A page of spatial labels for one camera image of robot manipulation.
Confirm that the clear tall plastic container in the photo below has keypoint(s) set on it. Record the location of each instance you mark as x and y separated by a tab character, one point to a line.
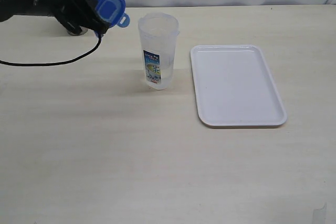
158	35

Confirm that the stainless steel tumbler cup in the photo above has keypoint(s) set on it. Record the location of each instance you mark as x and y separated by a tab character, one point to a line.
78	32

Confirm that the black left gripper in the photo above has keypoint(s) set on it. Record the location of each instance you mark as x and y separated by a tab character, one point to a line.
75	13

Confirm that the blue snap-lock lid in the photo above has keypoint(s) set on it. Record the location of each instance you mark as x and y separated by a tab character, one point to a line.
112	12

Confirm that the white rectangular plastic tray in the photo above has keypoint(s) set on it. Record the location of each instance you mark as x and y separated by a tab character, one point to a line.
234	87

